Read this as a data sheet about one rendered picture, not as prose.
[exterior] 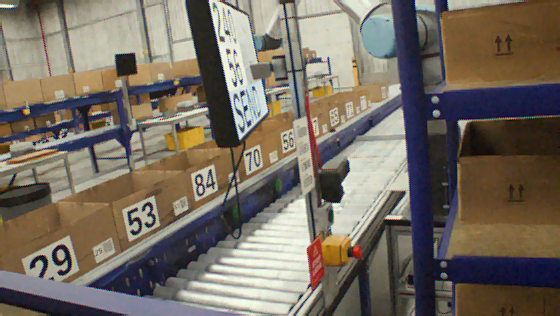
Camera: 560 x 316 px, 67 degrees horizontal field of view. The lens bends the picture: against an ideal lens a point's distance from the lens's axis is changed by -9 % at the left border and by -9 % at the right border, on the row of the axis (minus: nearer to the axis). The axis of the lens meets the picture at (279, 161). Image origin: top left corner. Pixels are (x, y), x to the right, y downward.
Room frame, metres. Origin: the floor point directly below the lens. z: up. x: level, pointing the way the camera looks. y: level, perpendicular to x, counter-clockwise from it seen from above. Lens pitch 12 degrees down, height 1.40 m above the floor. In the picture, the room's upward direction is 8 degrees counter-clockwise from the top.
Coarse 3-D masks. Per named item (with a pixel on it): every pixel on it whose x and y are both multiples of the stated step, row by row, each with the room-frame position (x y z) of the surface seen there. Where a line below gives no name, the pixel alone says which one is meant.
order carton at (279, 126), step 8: (272, 120) 2.82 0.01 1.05; (280, 120) 2.80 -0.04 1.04; (288, 120) 2.77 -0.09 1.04; (264, 128) 2.85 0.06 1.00; (272, 128) 2.82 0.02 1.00; (280, 128) 2.43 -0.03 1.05; (288, 128) 2.52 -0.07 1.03; (280, 136) 2.42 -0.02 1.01; (280, 144) 2.41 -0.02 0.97; (280, 152) 2.40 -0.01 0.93; (288, 152) 2.48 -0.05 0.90; (280, 160) 2.38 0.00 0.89
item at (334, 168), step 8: (336, 160) 1.32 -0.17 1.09; (344, 160) 1.32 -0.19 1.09; (328, 168) 1.27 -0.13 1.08; (336, 168) 1.25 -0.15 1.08; (344, 168) 1.28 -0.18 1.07; (320, 176) 1.26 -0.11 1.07; (328, 176) 1.25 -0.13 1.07; (336, 176) 1.24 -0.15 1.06; (344, 176) 1.28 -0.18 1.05; (328, 184) 1.25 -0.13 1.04; (336, 184) 1.24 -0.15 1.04; (336, 192) 1.27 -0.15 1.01; (344, 192) 1.29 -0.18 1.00; (328, 200) 1.27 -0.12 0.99; (336, 200) 1.26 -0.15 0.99
